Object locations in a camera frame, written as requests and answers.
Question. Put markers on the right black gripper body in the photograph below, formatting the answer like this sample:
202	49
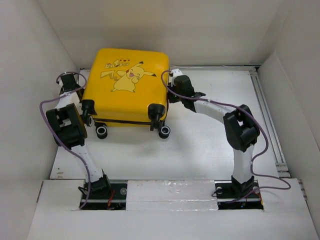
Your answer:
173	98

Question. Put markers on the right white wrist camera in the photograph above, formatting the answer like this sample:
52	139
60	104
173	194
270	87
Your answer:
175	73

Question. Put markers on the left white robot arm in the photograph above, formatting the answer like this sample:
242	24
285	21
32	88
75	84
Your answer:
68	128

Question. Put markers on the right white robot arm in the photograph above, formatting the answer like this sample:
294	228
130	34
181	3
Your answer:
241	129

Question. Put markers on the yellow hard-shell suitcase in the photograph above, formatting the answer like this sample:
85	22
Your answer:
126	87

